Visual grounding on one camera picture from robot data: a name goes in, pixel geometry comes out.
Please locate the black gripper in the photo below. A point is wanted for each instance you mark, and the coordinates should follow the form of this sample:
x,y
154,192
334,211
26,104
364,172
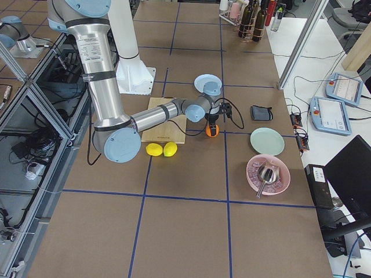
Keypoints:
x,y
212,119

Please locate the orange fruit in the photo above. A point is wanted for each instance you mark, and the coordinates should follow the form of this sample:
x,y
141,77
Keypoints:
x,y
207,131

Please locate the light blue plate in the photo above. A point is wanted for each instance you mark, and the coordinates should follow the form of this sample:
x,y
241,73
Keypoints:
x,y
201,80

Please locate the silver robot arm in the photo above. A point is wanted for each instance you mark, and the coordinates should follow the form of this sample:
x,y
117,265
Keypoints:
x,y
16,38
107,47

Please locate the light green plate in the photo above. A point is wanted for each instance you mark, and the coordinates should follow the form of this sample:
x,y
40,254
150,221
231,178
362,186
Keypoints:
x,y
267,141

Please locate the wooden cutting board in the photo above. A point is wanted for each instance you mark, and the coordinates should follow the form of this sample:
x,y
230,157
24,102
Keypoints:
x,y
167,132

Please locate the grey folded cloth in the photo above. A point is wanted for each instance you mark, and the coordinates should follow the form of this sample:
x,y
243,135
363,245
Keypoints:
x,y
261,113

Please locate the lemon near board upper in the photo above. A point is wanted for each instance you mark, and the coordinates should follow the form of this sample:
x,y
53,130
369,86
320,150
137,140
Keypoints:
x,y
170,149

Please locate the lemon board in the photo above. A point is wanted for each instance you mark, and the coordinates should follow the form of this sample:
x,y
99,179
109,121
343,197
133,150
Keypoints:
x,y
154,149
170,149

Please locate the lemon near board lower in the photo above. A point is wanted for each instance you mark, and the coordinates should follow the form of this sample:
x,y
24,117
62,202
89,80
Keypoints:
x,y
154,149

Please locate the metal scoop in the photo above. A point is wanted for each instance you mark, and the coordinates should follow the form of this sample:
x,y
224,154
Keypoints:
x,y
268,173

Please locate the pink bowl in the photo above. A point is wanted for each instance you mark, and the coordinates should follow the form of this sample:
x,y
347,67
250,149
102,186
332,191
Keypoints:
x,y
276,187

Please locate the dark wine bottle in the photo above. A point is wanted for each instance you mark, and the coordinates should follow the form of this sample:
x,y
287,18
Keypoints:
x,y
260,21
246,17

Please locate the black small computer box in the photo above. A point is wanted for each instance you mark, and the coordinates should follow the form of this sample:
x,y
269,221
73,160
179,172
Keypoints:
x,y
318,186

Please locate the teach pendant near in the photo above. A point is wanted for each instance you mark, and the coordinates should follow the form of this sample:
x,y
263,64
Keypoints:
x,y
330,115

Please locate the teach pendant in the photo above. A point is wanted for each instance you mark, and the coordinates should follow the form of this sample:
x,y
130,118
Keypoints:
x,y
330,115
344,88

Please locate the grey water bottle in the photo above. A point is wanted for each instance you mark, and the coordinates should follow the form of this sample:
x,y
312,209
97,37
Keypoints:
x,y
277,21

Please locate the teach pendant far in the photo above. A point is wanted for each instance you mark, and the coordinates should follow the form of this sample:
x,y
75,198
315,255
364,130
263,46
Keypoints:
x,y
344,88

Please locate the red bottle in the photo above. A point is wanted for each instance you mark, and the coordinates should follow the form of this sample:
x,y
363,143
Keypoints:
x,y
270,11

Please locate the black computer monitor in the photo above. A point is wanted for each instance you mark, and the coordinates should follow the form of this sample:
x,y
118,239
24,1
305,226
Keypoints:
x,y
349,175

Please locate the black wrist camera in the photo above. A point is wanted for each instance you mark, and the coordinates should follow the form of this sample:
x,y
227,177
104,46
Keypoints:
x,y
226,109

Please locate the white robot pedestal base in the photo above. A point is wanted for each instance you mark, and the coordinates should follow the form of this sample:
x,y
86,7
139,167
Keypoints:
x,y
133,76

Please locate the copper wire bottle rack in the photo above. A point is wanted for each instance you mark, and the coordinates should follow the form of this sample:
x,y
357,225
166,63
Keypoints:
x,y
250,27

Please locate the aluminium frame post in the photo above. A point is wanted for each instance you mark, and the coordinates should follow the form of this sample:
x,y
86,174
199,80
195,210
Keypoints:
x,y
308,29

